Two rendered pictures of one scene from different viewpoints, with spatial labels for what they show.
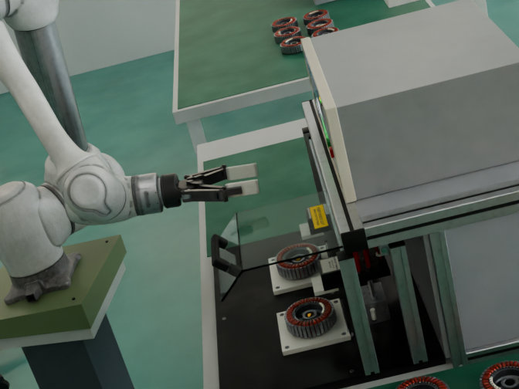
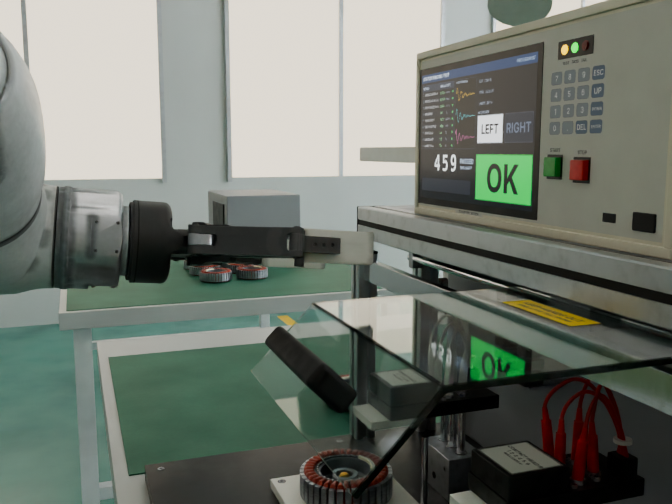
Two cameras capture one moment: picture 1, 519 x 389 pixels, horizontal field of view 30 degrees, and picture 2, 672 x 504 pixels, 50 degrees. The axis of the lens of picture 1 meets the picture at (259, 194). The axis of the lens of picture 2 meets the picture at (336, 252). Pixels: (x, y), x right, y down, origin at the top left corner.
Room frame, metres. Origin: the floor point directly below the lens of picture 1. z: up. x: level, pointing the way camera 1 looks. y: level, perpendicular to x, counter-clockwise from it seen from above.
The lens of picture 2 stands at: (1.27, 0.28, 1.20)
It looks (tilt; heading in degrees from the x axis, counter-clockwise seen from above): 8 degrees down; 337
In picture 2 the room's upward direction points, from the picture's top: straight up
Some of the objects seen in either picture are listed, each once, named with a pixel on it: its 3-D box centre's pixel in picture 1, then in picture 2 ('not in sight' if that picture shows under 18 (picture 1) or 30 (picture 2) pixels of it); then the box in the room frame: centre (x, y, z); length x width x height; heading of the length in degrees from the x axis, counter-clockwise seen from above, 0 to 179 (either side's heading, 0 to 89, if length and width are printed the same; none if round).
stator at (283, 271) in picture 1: (298, 261); (346, 480); (2.02, -0.05, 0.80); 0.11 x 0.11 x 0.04
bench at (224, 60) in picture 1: (309, 82); (203, 342); (4.26, -0.36, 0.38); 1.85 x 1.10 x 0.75; 177
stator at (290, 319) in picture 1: (310, 316); not in sight; (1.78, -0.04, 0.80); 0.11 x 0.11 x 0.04
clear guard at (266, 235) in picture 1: (292, 239); (490, 360); (1.72, -0.04, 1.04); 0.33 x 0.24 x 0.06; 87
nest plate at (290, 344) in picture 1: (312, 326); not in sight; (1.78, -0.04, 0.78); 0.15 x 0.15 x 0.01; 87
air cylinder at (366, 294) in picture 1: (374, 302); not in sight; (1.77, -0.18, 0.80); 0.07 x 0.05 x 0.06; 177
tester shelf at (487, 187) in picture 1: (418, 143); (644, 242); (1.88, -0.36, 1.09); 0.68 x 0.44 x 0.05; 177
